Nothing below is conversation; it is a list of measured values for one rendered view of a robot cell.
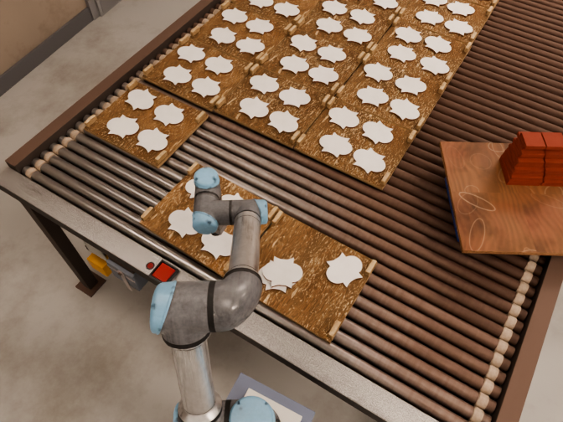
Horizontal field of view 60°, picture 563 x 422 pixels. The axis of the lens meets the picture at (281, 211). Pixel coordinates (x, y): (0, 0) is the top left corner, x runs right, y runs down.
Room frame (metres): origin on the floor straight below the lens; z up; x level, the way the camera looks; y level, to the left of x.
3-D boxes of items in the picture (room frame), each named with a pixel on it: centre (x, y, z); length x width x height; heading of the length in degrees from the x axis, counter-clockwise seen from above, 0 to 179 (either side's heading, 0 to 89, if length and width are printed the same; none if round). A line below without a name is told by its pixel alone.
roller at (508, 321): (1.10, 0.02, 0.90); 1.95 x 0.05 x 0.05; 59
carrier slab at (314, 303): (0.79, -0.08, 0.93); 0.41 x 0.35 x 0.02; 59
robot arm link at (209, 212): (0.79, 0.21, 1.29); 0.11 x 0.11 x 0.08; 2
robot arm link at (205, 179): (0.89, 0.23, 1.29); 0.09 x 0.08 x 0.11; 2
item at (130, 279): (0.87, 0.59, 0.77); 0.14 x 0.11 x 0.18; 59
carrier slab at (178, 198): (1.02, 0.27, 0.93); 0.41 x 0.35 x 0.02; 57
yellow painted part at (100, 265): (0.96, 0.75, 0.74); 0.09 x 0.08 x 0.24; 59
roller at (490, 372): (0.93, 0.12, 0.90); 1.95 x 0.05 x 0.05; 59
